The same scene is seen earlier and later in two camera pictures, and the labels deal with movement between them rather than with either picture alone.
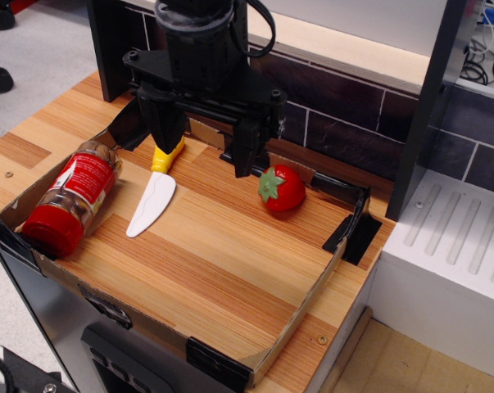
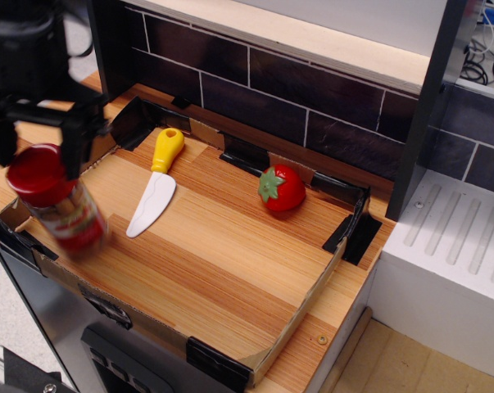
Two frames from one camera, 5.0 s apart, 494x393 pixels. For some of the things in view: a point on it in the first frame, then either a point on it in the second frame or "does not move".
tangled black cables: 473,60 does not move
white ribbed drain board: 442,276 does not move
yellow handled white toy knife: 160,193 does not move
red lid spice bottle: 56,226 to 62,205
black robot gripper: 203,63 to 27,70
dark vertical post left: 108,20 does not move
